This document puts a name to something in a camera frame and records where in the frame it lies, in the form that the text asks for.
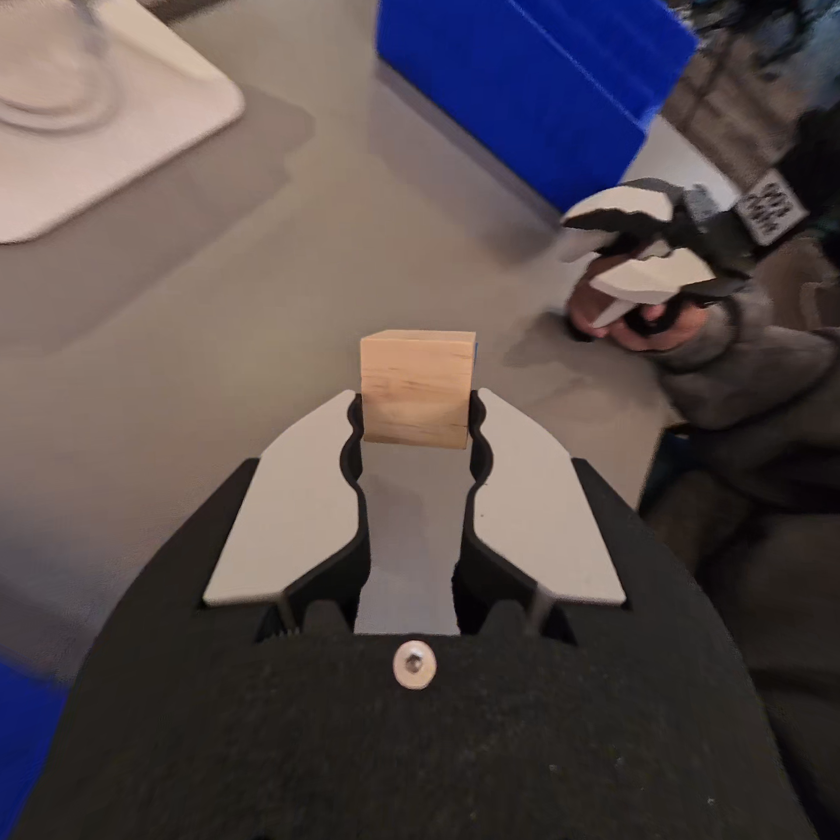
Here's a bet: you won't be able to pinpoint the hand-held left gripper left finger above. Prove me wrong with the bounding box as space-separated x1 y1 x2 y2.
202 388 371 632

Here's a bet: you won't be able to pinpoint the person's right hand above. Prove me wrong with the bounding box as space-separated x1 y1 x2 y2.
567 256 714 353

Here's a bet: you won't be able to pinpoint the wooden cube with blue stripe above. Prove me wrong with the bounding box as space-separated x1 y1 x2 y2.
360 329 477 450

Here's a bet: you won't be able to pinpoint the person's legs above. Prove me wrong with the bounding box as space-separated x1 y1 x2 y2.
640 427 840 840

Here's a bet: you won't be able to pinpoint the wood and white document stand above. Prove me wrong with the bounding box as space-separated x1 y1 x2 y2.
0 0 247 245

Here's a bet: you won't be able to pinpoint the person's right forearm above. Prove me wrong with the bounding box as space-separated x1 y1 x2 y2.
656 230 840 513

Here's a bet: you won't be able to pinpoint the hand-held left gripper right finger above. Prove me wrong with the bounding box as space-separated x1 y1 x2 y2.
458 387 627 635

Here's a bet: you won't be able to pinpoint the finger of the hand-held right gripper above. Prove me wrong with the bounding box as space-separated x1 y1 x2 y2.
587 248 718 307
561 184 677 263

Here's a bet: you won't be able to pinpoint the blue plastic bin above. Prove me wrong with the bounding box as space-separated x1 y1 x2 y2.
375 0 700 214
0 659 70 837

